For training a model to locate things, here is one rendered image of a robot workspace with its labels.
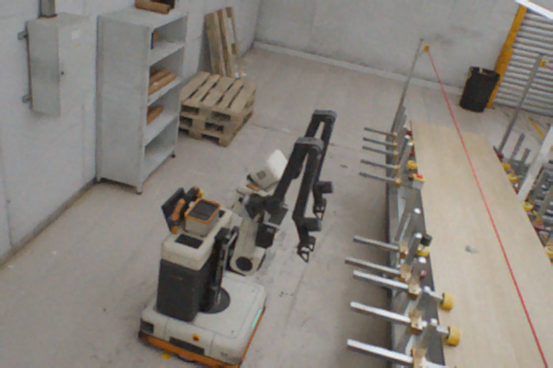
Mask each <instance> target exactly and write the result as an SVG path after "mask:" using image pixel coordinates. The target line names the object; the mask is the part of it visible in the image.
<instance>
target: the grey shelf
mask: <svg viewBox="0 0 553 368"><path fill-rule="evenodd" d="M188 17H189V11H187V10H180V9H177V8H174V9H173V10H171V11H170V12H169V14H168V15H165V14H162V13H157V12H154V11H150V10H144V9H140V8H136V7H135V4H134V5H131V6H128V7H124V8H122V9H118V10H113V11H111V12H108V13H104V14H102V15H99V62H98V140H97V172H96V183H98V184H100V183H101V182H102V181H101V180H100V177H104V178H107V179H111V180H114V181H120V182H123V183H127V184H130V185H133V186H136V187H137V192H136V194H139V195H140V194H141V193H142V182H143V181H144V180H145V179H146V178H147V176H148V175H149V173H150V172H152V171H153V170H154V169H156V168H157V167H158V166H159V165H160V164H161V163H162V162H163V161H164V160H165V159H166V158H168V156H169V155H170V154H171V153H172V152H173V155H172V156H171V157H172V158H176V146H177V137H178V127H179V118H180V109H181V92H182V82H183V74H184V64H185V53H186V44H187V34H188ZM184 21H185V26H184ZM152 29H154V30H155V31H158V33H159V36H158V38H157V39H155V40H153V49H152V50H150V38H151V30H152ZM183 29H184V34H183ZM145 30H146V35H145ZM147 30H148V31H147ZM147 32H148V33H147ZM146 37H147V38H146ZM182 39H183V41H182ZM146 40H147V41H146ZM146 42H147V43H146ZM144 43H145V44H144ZM146 45H147V46H146ZM181 49H182V53H181ZM183 51H184V52H183ZM183 55H184V56H183ZM152 67H156V68H157V69H158V71H159V70H161V69H163V68H168V69H169V71H170V72H171V73H175V75H176V79H175V80H173V81H171V82H170V83H168V84H167V85H165V86H164V87H162V88H161V89H159V90H157V91H156V92H153V93H152V94H150V95H149V96H148V97H147V95H148V80H149V69H150V68H152ZM180 68H181V71H180ZM142 75H143V83H142ZM144 76H145V77H144ZM179 76H180V77H179ZM178 86H179V91H178ZM180 88H181V89H180ZM141 91H142V97H141ZM177 96H178V100H177ZM179 101H180V102H179ZM149 105H151V107H152V110H153V109H154V108H155V107H157V106H158V105H161V106H162V107H163V111H161V112H160V113H159V114H158V115H157V116H156V117H154V118H153V119H152V120H151V121H150V122H149V123H148V124H146V110H147V106H149ZM176 106H177V110H176ZM140 107H141V115H140ZM145 108H146V109H145ZM177 118H178V119H177ZM139 122H140V130H139ZM145 124H146V125H145ZM100 127H101V131H100ZM174 133H175V137H174ZM173 143H174V145H173Z"/></svg>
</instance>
